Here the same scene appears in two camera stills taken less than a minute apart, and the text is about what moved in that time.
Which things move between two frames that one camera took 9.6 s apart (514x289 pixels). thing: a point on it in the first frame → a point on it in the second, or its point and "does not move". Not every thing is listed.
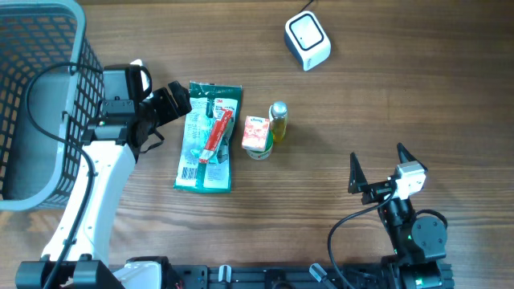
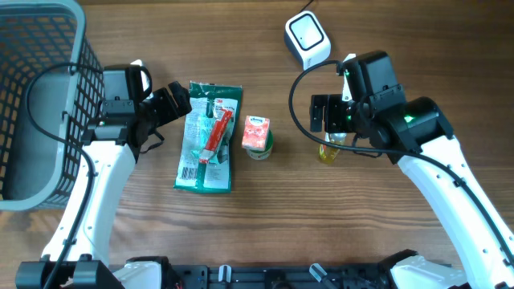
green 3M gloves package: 211,118 does not move
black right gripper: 358,181 → 334,104
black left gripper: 166,109 does not move
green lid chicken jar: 259,155 does not move
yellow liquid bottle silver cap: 277,114 → 328,154
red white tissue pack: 254,133 does not move
